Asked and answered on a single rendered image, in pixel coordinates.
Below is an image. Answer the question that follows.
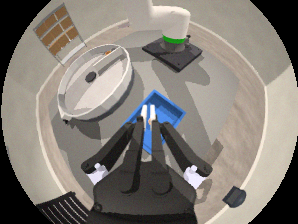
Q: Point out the blue crate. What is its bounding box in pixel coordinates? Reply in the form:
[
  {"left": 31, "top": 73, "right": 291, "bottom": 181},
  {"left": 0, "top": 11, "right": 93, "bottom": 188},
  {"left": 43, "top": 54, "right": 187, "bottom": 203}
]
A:
[{"left": 121, "top": 89, "right": 186, "bottom": 154}]

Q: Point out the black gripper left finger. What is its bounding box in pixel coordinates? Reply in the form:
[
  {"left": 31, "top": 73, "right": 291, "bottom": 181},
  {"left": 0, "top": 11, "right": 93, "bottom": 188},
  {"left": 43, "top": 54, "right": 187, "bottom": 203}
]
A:
[{"left": 81, "top": 105, "right": 147, "bottom": 194}]

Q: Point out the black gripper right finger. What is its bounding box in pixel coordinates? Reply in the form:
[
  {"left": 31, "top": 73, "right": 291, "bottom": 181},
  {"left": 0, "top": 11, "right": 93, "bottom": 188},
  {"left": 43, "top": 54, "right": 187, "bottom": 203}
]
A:
[{"left": 151, "top": 105, "right": 213, "bottom": 196}]

